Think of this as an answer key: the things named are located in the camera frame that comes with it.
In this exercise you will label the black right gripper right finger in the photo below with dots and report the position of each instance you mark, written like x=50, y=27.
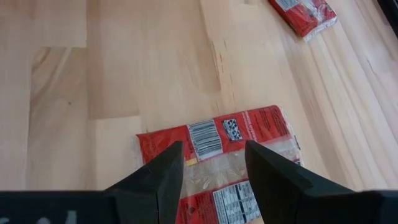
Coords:
x=286, y=193

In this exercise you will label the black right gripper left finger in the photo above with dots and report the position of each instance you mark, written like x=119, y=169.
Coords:
x=155, y=186

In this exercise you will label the red popcorn bag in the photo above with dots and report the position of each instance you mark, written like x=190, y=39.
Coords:
x=298, y=15

